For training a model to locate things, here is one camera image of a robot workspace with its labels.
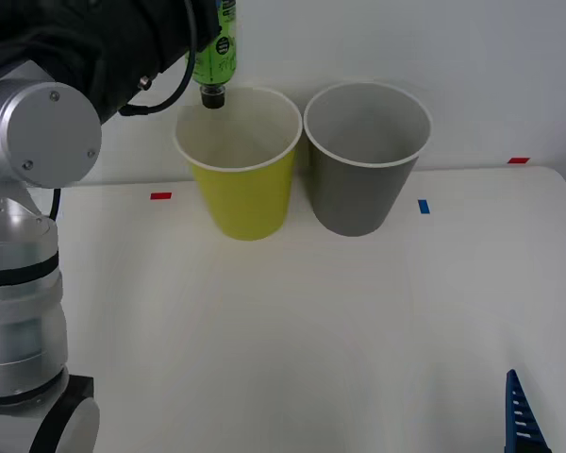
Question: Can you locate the black left wrist camera cable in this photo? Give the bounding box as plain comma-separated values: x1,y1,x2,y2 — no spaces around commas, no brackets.
117,0,204,117

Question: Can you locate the green plastic bottle black cap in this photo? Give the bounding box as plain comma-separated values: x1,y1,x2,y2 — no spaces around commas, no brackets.
184,0,241,111

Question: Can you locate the yellow-green plastic waste bin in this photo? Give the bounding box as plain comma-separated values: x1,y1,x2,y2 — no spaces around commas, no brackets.
173,86,305,243

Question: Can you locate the grey plastic waste bin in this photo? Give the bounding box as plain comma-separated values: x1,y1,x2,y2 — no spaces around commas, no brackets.
303,81,434,238

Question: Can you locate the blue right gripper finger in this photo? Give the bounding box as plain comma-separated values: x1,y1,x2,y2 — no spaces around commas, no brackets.
503,369,551,453

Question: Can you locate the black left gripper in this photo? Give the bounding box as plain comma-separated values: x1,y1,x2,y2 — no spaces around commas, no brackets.
136,0,218,68

